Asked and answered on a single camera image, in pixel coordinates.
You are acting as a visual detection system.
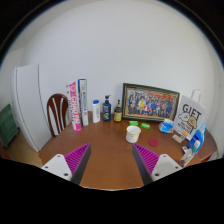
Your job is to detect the white paper gift bag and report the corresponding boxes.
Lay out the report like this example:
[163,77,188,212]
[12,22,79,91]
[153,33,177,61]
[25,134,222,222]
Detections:
[173,88,208,141]

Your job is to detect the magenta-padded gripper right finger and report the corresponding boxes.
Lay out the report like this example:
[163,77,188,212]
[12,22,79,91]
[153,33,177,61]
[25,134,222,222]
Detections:
[131,143,184,186]

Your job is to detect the blue detergent bottle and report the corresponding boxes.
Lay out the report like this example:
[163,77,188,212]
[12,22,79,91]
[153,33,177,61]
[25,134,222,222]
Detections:
[188,123,208,154]

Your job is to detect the white mug with yellow rim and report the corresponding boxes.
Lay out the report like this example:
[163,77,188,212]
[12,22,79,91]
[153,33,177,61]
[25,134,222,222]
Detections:
[125,125,142,144]

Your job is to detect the white refrigerator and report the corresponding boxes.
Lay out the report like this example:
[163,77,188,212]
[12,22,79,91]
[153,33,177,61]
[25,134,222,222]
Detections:
[9,63,53,153]

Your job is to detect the blue tissue pack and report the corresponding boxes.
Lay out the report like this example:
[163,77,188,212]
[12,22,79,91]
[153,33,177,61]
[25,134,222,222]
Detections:
[157,118,175,135]

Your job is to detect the amber pump bottle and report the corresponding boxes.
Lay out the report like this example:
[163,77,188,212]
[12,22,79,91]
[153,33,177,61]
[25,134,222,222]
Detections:
[113,99,123,123]

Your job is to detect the small orange patterned box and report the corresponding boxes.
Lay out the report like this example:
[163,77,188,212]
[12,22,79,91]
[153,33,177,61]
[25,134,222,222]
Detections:
[171,131,189,144]

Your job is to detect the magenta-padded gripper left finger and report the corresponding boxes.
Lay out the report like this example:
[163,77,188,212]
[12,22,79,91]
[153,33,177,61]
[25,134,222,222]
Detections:
[40,143,92,186]

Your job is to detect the white bottle with blue cap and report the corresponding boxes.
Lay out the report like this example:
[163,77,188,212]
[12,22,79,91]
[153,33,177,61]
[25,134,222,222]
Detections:
[91,99,102,124]

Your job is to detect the framed group photograph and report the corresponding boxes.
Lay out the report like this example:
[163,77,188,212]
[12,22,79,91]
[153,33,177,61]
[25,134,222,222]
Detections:
[121,82,181,123]

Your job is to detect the dark blue pump bottle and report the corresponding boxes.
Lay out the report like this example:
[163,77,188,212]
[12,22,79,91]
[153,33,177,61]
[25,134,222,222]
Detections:
[102,94,113,123]

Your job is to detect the brown wooden chair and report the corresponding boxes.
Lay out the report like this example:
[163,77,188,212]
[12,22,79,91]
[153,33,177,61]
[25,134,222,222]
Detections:
[46,93,72,138]

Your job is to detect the green cabinet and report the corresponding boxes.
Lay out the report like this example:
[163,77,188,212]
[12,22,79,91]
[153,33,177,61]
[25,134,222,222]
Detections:
[0,103,19,148]

